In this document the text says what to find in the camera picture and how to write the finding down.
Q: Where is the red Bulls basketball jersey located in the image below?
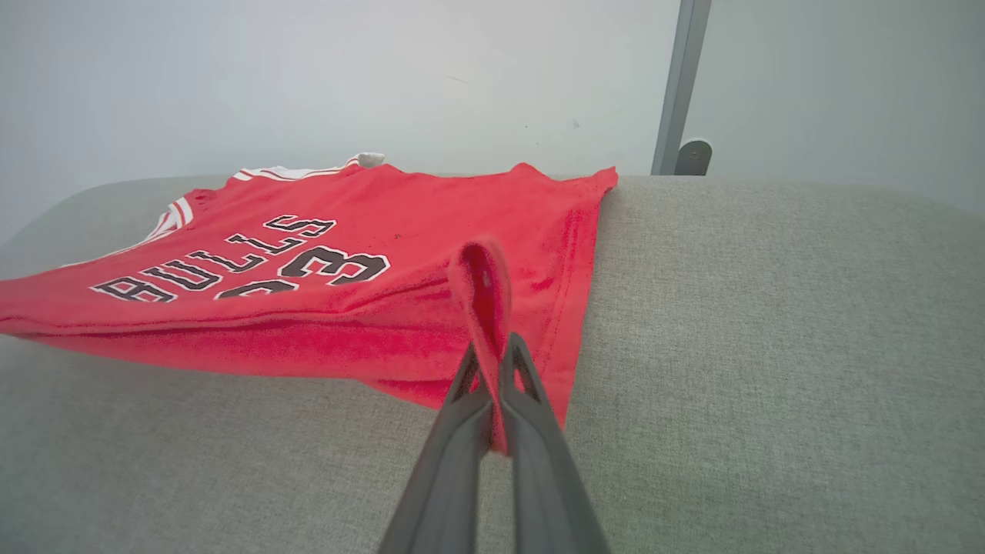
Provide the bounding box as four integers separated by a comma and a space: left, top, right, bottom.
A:
0, 152, 619, 456

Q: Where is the grey partition panel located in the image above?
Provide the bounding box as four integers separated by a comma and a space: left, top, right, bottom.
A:
696, 0, 985, 218

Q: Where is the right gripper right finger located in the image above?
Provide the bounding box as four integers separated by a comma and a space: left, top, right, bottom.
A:
496, 332, 613, 554

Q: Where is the rounded grey bracket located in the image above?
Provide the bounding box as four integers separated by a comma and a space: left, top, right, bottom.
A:
675, 138, 714, 177

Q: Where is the grey-green fabric sofa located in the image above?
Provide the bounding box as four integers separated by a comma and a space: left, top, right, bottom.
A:
0, 174, 985, 554

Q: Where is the grey metal post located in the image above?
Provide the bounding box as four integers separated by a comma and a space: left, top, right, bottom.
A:
651, 0, 713, 176

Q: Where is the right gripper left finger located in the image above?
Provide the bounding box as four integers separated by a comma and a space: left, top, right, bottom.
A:
377, 342, 494, 554

